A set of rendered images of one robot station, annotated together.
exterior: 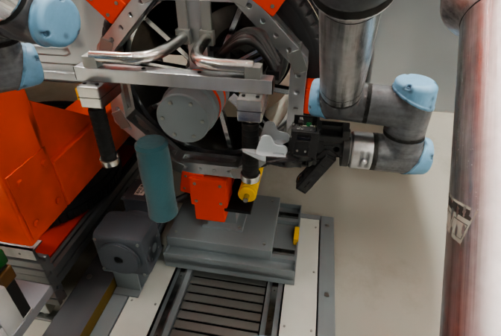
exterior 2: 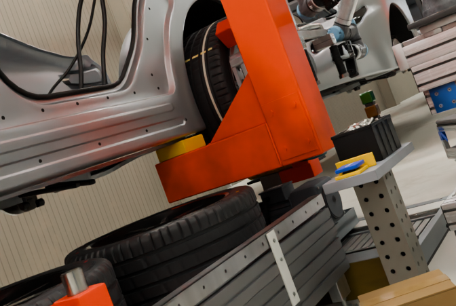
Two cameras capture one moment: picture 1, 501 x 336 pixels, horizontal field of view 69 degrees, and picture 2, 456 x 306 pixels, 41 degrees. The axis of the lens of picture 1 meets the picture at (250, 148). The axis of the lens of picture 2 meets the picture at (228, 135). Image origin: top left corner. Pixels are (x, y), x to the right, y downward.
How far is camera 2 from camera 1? 2.73 m
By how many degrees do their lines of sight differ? 72
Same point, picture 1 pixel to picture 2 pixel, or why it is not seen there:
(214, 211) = (317, 163)
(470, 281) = not seen: outside the picture
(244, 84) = (322, 31)
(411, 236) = not seen: hidden behind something
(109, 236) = (319, 182)
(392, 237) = not seen: hidden behind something
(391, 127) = (355, 36)
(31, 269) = (326, 221)
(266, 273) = (349, 220)
